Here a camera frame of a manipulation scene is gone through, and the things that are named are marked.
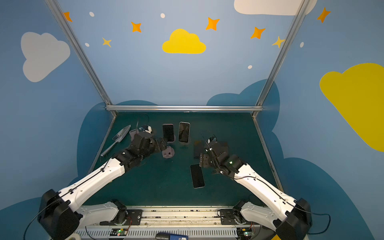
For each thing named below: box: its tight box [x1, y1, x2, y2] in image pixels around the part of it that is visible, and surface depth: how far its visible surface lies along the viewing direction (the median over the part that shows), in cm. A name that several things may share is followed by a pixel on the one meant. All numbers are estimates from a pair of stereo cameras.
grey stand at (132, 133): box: [129, 129, 139, 142], surface depth 101 cm
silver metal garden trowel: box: [100, 124, 132, 157], surface depth 106 cm
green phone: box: [190, 163, 206, 189], surface depth 91 cm
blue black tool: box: [155, 232, 189, 240], surface depth 67 cm
